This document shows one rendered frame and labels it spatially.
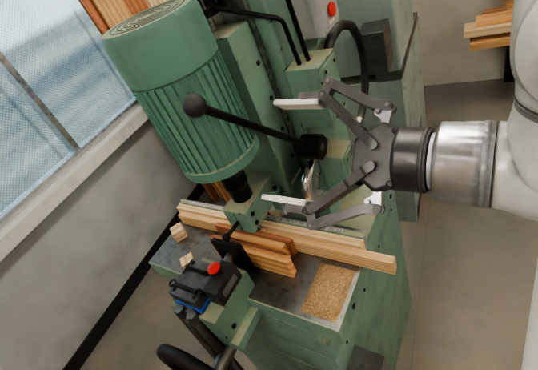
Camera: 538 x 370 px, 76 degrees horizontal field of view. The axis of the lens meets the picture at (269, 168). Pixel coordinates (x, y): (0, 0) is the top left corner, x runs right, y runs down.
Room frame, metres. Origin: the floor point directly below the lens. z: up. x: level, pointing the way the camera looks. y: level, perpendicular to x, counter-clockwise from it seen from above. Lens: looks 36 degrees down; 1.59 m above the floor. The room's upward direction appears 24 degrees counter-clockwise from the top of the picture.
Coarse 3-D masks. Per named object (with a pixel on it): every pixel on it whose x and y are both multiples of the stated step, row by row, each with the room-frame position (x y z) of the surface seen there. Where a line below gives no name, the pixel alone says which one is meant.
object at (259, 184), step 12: (252, 180) 0.69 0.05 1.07; (264, 180) 0.67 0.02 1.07; (252, 192) 0.65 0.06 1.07; (264, 192) 0.65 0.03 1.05; (228, 204) 0.64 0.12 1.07; (240, 204) 0.63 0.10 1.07; (252, 204) 0.61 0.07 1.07; (264, 204) 0.64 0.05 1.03; (228, 216) 0.63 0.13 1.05; (240, 216) 0.60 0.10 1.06; (252, 216) 0.60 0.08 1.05; (264, 216) 0.62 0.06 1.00; (240, 228) 0.61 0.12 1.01; (252, 228) 0.59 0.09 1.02
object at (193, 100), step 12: (192, 96) 0.46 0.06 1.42; (192, 108) 0.45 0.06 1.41; (204, 108) 0.46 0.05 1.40; (216, 108) 0.49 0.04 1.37; (228, 120) 0.50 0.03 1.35; (240, 120) 0.51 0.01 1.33; (264, 132) 0.55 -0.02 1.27; (276, 132) 0.57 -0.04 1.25; (300, 144) 0.62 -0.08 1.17; (312, 144) 0.63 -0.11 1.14; (324, 144) 0.65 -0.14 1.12; (300, 156) 0.65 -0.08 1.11; (312, 156) 0.62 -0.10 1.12; (324, 156) 0.63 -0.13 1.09
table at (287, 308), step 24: (168, 240) 0.81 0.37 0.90; (192, 240) 0.77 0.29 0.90; (168, 264) 0.71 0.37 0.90; (312, 264) 0.52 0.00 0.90; (336, 264) 0.49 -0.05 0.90; (264, 288) 0.51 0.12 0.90; (288, 288) 0.48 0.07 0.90; (360, 288) 0.43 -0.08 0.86; (264, 312) 0.48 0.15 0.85; (288, 312) 0.43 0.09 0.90; (240, 336) 0.44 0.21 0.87; (336, 336) 0.35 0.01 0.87
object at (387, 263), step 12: (180, 216) 0.85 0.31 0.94; (192, 216) 0.82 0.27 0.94; (204, 216) 0.80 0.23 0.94; (204, 228) 0.79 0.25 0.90; (264, 228) 0.65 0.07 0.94; (300, 240) 0.56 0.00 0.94; (312, 240) 0.55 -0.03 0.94; (312, 252) 0.54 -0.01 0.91; (324, 252) 0.52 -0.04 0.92; (336, 252) 0.49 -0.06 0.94; (348, 252) 0.48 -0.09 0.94; (360, 252) 0.47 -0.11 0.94; (372, 252) 0.45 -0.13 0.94; (360, 264) 0.46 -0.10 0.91; (372, 264) 0.44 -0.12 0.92; (384, 264) 0.42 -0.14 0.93
